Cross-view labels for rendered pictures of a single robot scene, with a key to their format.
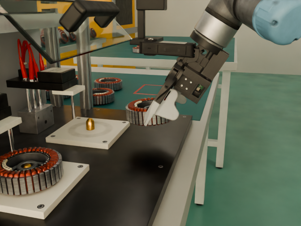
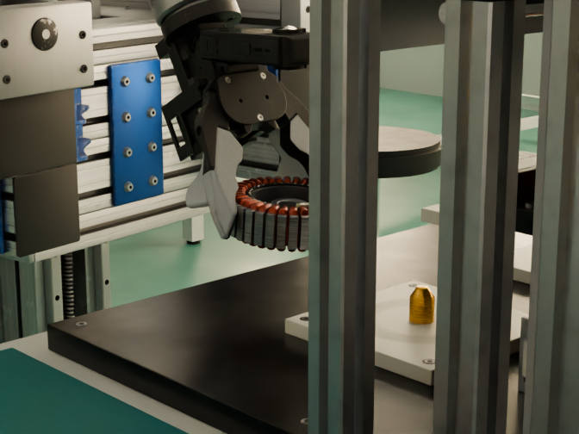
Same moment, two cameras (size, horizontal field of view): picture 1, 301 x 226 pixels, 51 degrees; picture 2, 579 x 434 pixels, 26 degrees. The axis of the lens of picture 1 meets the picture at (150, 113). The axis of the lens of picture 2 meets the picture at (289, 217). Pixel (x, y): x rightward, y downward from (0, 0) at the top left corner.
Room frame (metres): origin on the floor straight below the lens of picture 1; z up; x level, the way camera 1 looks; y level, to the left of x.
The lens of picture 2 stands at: (1.53, 0.55, 1.10)
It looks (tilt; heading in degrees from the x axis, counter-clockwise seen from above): 14 degrees down; 213
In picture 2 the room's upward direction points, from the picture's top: straight up
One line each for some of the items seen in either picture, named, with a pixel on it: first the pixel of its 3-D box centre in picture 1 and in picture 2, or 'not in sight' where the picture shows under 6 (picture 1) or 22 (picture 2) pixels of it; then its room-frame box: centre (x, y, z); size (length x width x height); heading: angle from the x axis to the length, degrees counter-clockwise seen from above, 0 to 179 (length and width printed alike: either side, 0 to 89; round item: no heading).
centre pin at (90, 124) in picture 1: (90, 123); (421, 303); (0.70, 0.14, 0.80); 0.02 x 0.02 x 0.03
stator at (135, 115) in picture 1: (151, 110); (289, 212); (0.66, 0.00, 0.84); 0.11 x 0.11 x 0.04
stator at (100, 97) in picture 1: (98, 96); not in sight; (1.05, 0.18, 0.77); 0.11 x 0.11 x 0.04
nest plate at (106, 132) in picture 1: (90, 131); (421, 327); (0.70, 0.14, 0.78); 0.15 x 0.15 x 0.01; 75
